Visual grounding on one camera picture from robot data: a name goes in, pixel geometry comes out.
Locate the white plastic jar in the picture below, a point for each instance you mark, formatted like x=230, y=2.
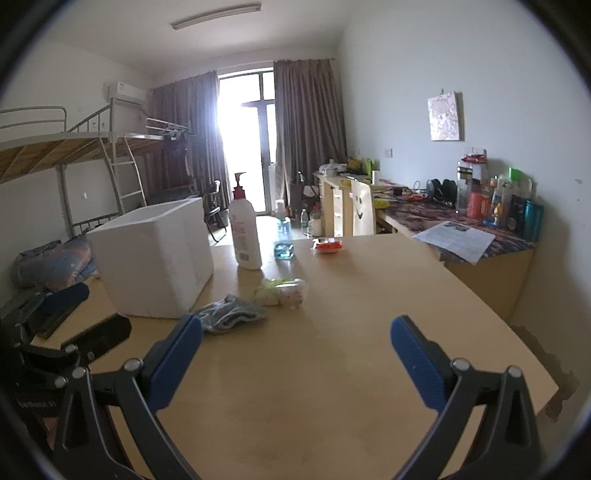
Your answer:
x=316, y=224

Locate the ceiling tube light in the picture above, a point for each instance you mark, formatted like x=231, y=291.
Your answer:
x=214, y=15

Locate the wooden chair with smiley face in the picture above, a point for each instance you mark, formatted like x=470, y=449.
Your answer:
x=364, y=217

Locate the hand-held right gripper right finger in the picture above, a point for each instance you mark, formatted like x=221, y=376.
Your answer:
x=415, y=360

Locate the white foam net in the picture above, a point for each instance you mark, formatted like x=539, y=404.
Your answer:
x=295, y=293

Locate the patterned desk cloth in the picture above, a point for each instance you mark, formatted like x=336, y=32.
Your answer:
x=415, y=214

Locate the white air conditioner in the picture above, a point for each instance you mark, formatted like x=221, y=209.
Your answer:
x=125, y=93

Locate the dark hanging clothes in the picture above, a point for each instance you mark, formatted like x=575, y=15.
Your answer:
x=179, y=152

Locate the brown curtain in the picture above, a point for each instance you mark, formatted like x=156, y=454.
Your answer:
x=309, y=124
x=194, y=115

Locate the clear blue liquid bottle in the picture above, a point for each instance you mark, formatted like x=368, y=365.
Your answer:
x=284, y=250

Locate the glass balcony door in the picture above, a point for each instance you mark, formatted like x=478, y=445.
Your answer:
x=247, y=147

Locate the dark blue bottle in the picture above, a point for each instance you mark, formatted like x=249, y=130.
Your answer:
x=515, y=214

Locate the black folding chair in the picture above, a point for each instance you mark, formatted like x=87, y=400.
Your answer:
x=213, y=207

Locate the green bag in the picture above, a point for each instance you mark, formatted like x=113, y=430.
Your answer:
x=369, y=165

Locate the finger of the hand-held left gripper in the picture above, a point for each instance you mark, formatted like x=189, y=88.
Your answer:
x=67, y=296
x=99, y=332

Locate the white lotion pump bottle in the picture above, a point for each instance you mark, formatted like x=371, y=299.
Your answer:
x=245, y=230

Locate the red snack packet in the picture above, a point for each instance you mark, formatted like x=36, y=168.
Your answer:
x=328, y=247

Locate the wall poster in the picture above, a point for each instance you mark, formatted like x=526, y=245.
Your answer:
x=444, y=117

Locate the printed paper sheet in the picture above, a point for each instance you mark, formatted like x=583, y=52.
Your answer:
x=455, y=237

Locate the grey metal bunk bed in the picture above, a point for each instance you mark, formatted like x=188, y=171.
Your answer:
x=41, y=147
x=147, y=138

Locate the wooden desk with drawers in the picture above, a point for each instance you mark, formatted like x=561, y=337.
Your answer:
x=485, y=281

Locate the clear plastic bottle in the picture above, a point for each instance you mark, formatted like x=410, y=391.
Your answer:
x=304, y=220

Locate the teal can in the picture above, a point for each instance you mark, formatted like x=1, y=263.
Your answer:
x=534, y=221

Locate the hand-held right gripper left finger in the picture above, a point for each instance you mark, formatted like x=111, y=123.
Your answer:
x=175, y=364

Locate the black headphones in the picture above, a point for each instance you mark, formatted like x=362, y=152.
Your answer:
x=442, y=191

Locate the black bin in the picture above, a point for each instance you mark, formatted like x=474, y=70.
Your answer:
x=302, y=196

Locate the rolled blue plaid bedding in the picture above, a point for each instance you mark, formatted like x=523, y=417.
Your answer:
x=55, y=263

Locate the grey cloth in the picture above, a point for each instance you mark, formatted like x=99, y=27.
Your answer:
x=231, y=314

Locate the white foam box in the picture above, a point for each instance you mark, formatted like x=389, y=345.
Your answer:
x=152, y=267

